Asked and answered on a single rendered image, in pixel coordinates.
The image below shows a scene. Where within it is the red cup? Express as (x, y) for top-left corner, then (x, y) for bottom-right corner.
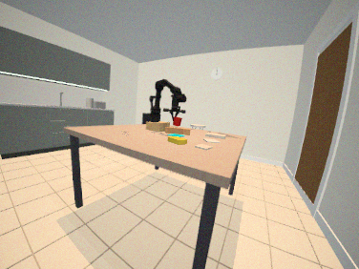
(173, 117), (182, 126)

